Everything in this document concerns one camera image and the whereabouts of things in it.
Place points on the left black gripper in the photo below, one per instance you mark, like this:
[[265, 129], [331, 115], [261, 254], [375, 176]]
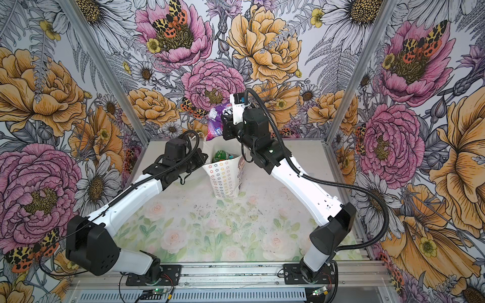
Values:
[[201, 160]]

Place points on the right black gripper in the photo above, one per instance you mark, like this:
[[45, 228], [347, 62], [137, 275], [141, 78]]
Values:
[[228, 133]]

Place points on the white patterned paper bag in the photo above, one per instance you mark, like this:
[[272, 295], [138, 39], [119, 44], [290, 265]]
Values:
[[225, 176]]

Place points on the green yellow snack packet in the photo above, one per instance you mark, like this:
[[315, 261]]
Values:
[[220, 155]]

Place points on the pink purple snack packet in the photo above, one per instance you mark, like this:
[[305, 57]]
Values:
[[215, 124]]

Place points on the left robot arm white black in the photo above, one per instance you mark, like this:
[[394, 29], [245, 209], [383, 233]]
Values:
[[90, 242]]

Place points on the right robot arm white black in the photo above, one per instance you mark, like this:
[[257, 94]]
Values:
[[334, 219]]

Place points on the green circuit board left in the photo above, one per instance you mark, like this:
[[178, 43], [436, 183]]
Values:
[[154, 293]]

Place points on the green circuit board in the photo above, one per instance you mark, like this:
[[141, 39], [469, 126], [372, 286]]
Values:
[[154, 293], [320, 291]]

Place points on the green circuit board right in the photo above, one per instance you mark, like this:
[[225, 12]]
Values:
[[320, 291]]

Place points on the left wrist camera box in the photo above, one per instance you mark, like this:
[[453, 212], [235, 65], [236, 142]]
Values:
[[175, 150]]

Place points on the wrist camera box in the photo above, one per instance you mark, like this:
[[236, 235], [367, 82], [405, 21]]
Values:
[[175, 150], [241, 107]]

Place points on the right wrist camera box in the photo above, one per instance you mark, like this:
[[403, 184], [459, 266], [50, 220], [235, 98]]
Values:
[[241, 107]]

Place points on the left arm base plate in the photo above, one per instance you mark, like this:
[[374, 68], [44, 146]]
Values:
[[163, 275]]

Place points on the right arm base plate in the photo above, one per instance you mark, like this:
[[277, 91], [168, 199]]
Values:
[[300, 274]]

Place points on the aluminium front rail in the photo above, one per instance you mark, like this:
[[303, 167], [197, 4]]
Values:
[[356, 281]]

